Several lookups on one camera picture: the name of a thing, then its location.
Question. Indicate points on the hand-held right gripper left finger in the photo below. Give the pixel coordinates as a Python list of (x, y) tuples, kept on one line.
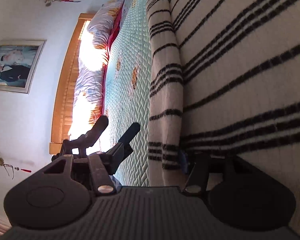
[(118, 156)]

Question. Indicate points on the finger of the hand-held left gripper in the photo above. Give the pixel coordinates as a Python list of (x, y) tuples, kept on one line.
[(130, 133), (97, 130)]

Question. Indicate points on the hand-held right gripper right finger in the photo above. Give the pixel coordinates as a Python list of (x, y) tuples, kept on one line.
[(184, 161)]

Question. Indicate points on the quilted bee print bedspread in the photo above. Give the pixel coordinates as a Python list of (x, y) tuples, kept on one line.
[(130, 117)]

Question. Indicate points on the floral pillow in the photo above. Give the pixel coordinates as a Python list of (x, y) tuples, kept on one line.
[(102, 25), (87, 90)]

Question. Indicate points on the wooden headboard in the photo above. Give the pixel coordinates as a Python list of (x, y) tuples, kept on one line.
[(62, 100)]

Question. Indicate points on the red hanging ornament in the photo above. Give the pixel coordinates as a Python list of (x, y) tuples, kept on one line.
[(65, 0), (26, 170)]

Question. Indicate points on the framed wedding photo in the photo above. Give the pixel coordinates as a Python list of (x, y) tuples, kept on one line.
[(15, 65)]

